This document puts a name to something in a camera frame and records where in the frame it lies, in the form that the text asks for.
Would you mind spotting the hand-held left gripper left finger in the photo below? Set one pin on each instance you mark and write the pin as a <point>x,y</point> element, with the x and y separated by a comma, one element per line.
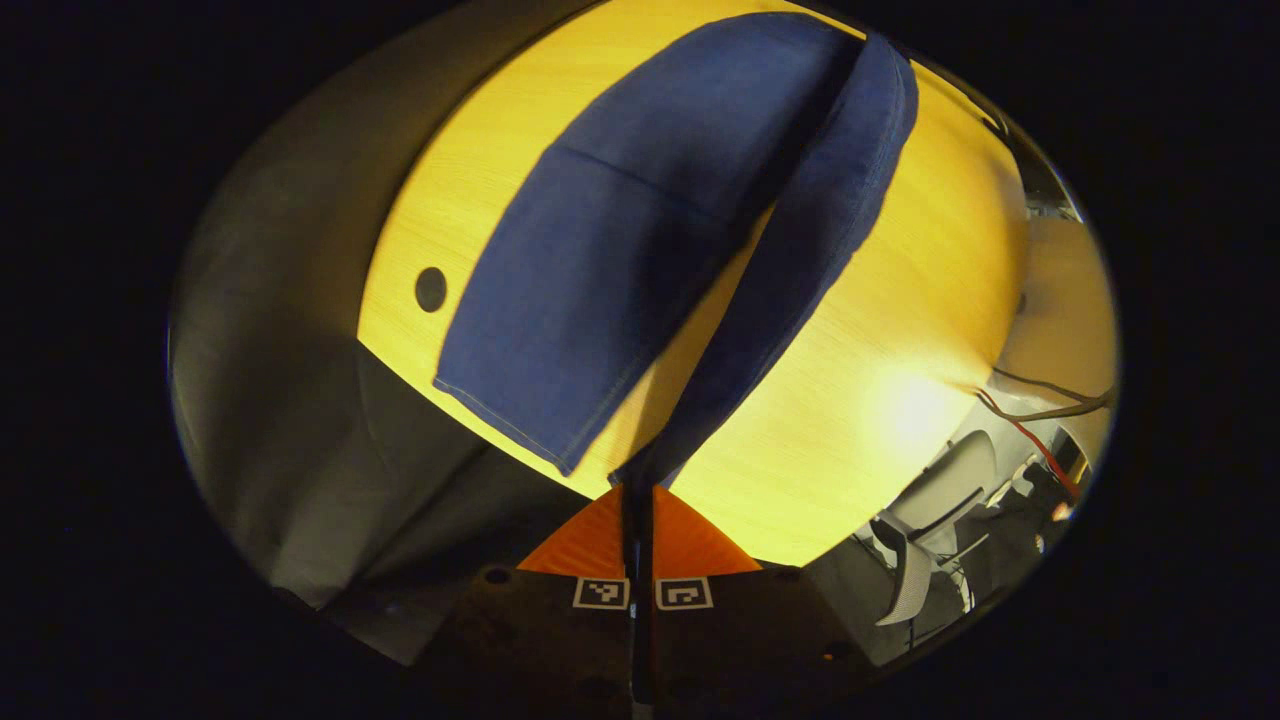
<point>560,640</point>

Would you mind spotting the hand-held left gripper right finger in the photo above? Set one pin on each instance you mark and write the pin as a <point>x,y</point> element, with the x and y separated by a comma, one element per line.
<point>730,640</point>

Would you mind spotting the blue denim jeans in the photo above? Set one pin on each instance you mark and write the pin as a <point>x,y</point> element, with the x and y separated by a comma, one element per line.
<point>600,280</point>

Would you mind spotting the white office chair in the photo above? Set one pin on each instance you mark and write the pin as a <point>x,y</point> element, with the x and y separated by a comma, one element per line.
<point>945,480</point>

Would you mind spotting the black backdrop cloth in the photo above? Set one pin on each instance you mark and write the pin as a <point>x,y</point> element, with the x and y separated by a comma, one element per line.
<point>280,400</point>

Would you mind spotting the black table grommet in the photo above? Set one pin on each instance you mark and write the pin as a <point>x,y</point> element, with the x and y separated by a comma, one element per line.
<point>431,289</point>

